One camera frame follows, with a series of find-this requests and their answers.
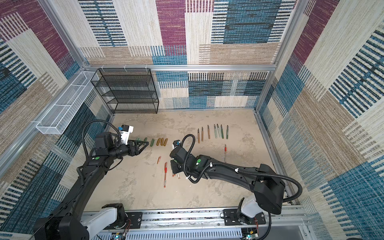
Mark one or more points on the aluminium mounting rail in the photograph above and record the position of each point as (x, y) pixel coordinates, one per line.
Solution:
(209, 218)

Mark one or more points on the black wire mesh shelf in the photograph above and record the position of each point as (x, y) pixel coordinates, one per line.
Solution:
(127, 91)

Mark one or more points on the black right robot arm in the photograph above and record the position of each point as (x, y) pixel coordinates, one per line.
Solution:
(266, 188)

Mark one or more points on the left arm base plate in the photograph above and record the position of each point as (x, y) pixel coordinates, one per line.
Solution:
(132, 220)

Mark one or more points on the white wire mesh basket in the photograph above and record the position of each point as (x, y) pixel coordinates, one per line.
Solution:
(59, 116)

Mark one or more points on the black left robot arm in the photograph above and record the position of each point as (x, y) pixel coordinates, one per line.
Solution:
(65, 222)

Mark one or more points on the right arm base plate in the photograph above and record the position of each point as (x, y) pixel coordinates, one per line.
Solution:
(234, 217)

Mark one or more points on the red gel pen short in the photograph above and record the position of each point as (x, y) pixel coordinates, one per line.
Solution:
(225, 154)

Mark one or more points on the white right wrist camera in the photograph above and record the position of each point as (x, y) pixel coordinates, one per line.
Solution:
(176, 143)

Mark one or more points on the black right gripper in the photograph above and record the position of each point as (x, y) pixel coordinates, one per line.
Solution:
(175, 169)

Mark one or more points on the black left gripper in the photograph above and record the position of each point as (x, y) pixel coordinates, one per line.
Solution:
(136, 151)

